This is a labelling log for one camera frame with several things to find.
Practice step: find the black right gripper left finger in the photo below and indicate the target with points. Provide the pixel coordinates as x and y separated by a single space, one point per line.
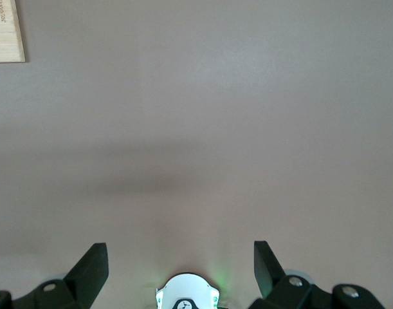
83 283

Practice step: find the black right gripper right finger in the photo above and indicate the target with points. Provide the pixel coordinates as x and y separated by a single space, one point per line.
279 289

